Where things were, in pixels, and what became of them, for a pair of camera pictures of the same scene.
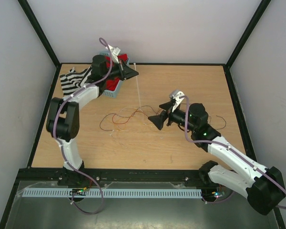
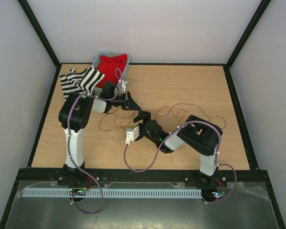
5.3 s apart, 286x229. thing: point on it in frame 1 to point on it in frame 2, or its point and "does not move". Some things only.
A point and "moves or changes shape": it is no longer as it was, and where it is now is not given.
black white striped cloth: [72, 81] does not move
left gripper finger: [128, 72] to [132, 104]
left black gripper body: [116, 71] to [120, 100]
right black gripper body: [177, 116] to [143, 132]
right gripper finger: [158, 120] to [142, 115]
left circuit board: [81, 192] does not move
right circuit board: [218, 193] does not move
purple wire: [161, 110] moves or changes shape
